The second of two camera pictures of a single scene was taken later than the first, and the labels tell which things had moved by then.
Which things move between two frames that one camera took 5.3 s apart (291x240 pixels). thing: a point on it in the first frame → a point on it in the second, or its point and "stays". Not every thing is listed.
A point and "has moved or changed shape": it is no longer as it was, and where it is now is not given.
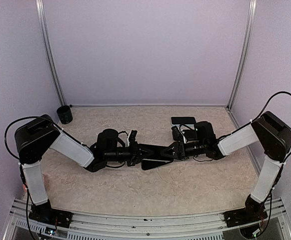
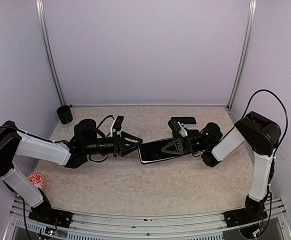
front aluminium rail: [101, 226] stays
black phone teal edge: [179, 120] stays
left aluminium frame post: [48, 50] stays
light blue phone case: [188, 121] stays
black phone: [157, 149] has moved or changed shape
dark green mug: [65, 114] stays
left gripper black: [136, 152] → [123, 134]
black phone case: [148, 164] → [152, 151]
